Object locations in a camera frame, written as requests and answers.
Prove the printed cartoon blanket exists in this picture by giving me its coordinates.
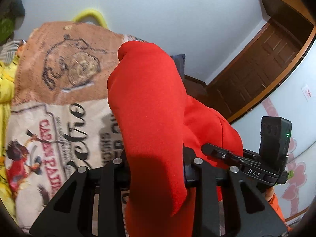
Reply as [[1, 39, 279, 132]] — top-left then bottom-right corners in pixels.
[[5, 21, 188, 232]]

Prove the person's right forearm orange sleeve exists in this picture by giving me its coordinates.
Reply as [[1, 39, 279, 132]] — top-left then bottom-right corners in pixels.
[[264, 188, 290, 232]]

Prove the green cloth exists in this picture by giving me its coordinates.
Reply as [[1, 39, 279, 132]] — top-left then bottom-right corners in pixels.
[[0, 17, 15, 42]]

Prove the dark grey cloth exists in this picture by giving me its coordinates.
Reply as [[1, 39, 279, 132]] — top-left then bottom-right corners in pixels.
[[7, 0, 26, 18]]

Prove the blue-grey bag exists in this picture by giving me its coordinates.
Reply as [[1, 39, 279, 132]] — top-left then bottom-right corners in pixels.
[[171, 54, 186, 79]]

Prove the yellow plastic basket handle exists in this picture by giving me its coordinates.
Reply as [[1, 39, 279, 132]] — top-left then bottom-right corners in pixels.
[[73, 8, 109, 27]]

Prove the yellow cartoon print cloth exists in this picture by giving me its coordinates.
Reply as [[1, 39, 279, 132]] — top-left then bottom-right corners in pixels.
[[0, 57, 19, 218]]

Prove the brown wooden door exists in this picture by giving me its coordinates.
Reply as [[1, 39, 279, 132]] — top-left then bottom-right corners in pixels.
[[205, 0, 316, 124]]

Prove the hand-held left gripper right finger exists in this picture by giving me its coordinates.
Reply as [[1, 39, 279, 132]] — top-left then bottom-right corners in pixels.
[[184, 147, 288, 237]]

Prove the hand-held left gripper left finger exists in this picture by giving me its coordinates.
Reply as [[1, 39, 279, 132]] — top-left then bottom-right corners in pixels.
[[29, 157, 130, 237]]

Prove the red zip-neck sweater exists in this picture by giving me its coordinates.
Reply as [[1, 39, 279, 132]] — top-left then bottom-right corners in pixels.
[[107, 41, 244, 237]]

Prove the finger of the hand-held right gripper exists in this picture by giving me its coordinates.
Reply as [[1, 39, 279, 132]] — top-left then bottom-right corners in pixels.
[[201, 143, 247, 165]]

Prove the white wardrobe pink flower print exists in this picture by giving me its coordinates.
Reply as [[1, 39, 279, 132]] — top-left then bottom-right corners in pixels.
[[227, 22, 316, 230]]

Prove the small red white sticker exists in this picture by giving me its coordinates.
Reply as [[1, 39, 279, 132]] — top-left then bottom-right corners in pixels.
[[301, 85, 313, 99]]

